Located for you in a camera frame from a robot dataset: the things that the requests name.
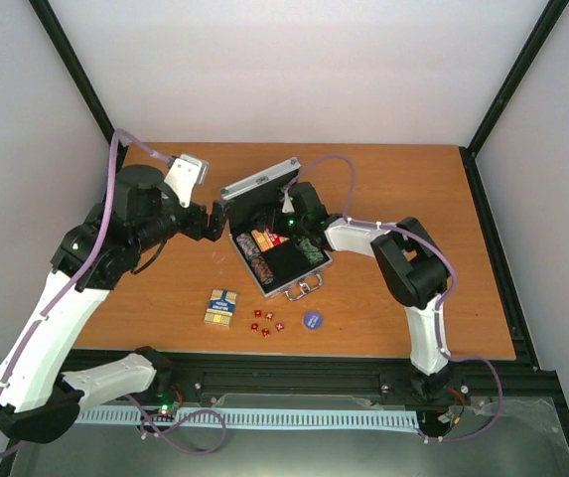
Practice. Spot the blue playing card deck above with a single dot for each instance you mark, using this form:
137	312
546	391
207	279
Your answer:
221	307

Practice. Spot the brown poker chip stack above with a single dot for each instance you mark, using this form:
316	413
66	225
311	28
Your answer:
261	270

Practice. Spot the blue small blind button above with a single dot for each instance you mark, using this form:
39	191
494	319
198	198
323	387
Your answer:
312	320

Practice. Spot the green poker chip stack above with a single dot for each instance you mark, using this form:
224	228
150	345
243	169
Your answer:
312	253

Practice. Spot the aluminium poker case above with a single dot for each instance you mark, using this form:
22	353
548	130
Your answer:
294	276

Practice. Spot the white slotted cable duct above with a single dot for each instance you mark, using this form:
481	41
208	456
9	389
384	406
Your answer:
291	419

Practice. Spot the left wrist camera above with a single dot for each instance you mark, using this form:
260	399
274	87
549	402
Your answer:
185	173

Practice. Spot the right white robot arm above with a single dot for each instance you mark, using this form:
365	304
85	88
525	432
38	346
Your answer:
415	271

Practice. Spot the black aluminium frame rail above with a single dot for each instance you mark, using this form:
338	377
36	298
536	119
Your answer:
202	377

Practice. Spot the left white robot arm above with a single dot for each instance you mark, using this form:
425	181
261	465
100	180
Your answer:
143	209

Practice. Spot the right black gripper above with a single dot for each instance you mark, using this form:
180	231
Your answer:
274	219

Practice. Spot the blue white poker chip stack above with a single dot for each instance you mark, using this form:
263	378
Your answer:
247	246

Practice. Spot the red playing card deck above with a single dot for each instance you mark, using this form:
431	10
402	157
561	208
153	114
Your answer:
267	240

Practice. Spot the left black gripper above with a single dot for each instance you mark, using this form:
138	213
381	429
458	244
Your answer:
218	219

